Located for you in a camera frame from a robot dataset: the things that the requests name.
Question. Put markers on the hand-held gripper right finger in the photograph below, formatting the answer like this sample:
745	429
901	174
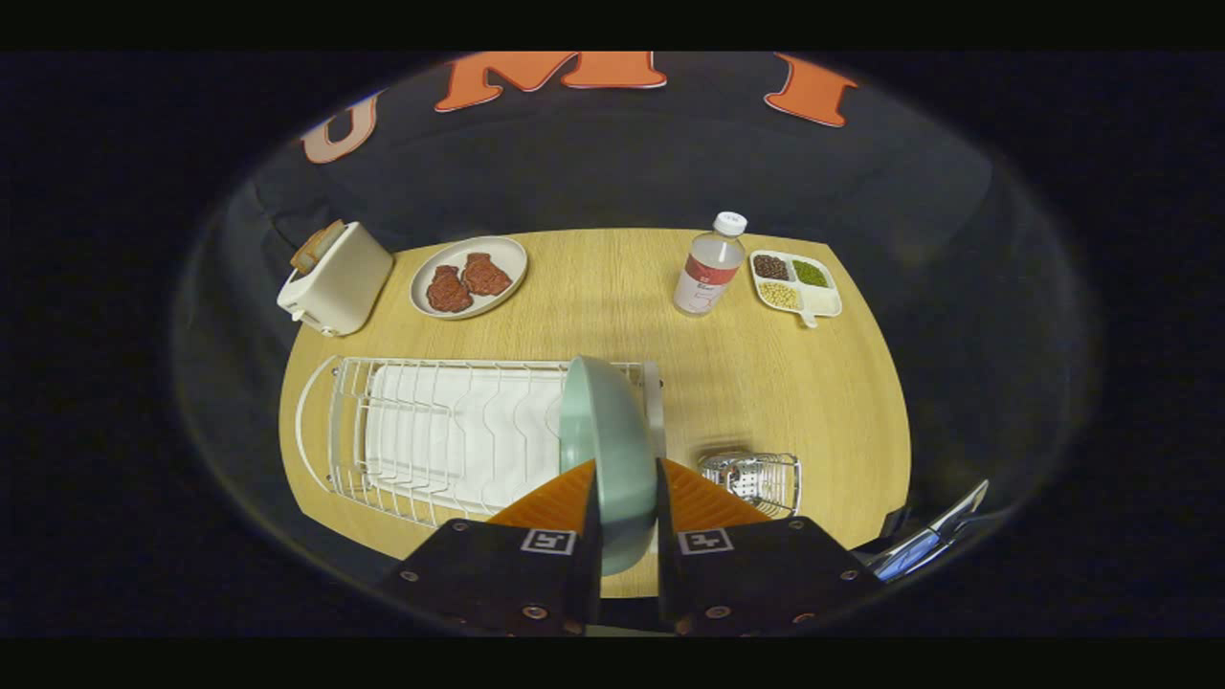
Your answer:
766	574

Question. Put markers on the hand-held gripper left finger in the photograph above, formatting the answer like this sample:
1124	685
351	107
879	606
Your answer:
498	574

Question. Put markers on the pale green plate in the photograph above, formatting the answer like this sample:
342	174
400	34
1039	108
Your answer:
603	440

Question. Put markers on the white oval plate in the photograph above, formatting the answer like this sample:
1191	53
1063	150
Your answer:
507	258

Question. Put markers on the white drip tray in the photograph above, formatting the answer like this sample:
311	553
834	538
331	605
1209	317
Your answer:
450	431

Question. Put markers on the dark flat device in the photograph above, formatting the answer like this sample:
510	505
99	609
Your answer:
924	547

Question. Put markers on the brown meat patty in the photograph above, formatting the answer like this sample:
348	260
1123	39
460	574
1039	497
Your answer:
485	274
448	289

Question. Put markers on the white divided bean tray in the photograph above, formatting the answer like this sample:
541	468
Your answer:
794	285

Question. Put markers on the clear plastic bottle red label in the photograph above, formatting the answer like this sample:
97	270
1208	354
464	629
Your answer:
710	268

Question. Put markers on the white toaster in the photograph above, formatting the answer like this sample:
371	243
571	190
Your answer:
340	277

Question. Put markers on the toast slice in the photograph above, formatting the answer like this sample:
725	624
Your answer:
316	247

